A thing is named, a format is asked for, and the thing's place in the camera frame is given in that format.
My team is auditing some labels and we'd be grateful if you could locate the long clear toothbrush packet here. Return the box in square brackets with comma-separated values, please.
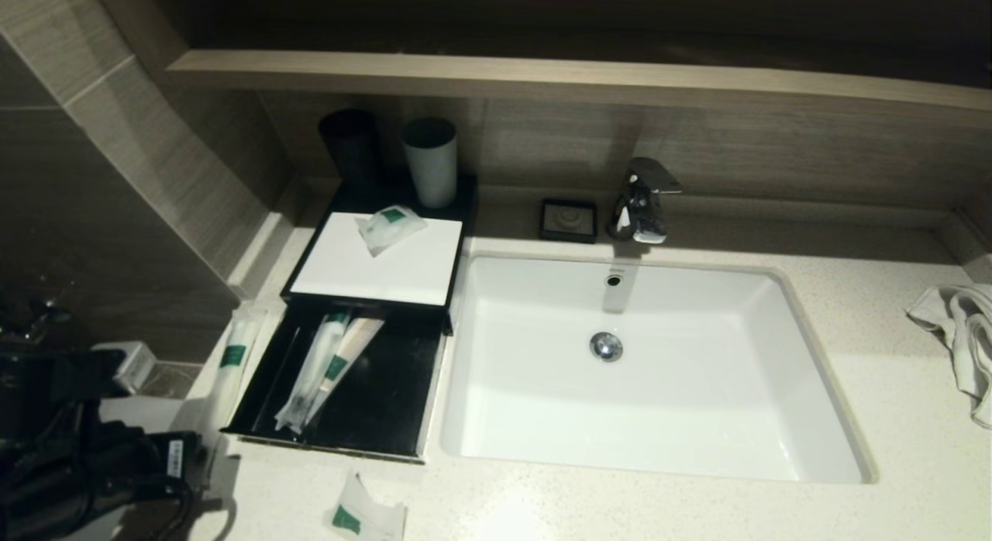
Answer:
[275, 308, 351, 436]
[198, 303, 268, 449]

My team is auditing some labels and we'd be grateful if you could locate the black sliding drawer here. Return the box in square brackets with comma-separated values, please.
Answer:
[221, 301, 452, 466]

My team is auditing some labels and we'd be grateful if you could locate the small clear packet green label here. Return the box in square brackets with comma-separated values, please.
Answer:
[354, 205, 429, 258]
[324, 471, 407, 541]

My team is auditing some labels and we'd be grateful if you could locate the black plastic cup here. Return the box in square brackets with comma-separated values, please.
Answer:
[318, 109, 382, 208]

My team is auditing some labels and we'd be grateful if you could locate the long tan packet green label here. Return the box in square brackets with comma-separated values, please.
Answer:
[304, 316, 386, 429]

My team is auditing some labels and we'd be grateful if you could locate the grey cup with dark rim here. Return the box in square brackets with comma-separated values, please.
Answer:
[401, 117, 458, 209]

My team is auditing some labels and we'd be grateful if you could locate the chrome drain stopper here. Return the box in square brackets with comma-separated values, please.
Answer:
[589, 332, 624, 364]

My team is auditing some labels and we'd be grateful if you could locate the black square soap dish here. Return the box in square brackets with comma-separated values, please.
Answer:
[539, 198, 598, 243]

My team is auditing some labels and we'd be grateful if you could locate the white ceramic sink basin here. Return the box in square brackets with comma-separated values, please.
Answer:
[440, 250, 880, 484]

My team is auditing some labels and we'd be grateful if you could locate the chrome faucet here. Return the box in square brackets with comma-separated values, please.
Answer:
[605, 157, 684, 245]

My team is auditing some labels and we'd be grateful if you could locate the light wooden shelf ledge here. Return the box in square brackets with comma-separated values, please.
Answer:
[163, 49, 992, 112]

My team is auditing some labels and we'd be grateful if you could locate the white towel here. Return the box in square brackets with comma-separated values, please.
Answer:
[907, 284, 992, 429]

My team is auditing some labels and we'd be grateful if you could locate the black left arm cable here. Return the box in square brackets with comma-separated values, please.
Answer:
[116, 479, 196, 541]

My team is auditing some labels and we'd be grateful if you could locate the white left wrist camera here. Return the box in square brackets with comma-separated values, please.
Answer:
[93, 341, 158, 395]

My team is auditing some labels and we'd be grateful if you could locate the chrome wall valve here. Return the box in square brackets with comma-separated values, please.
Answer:
[0, 289, 71, 346]

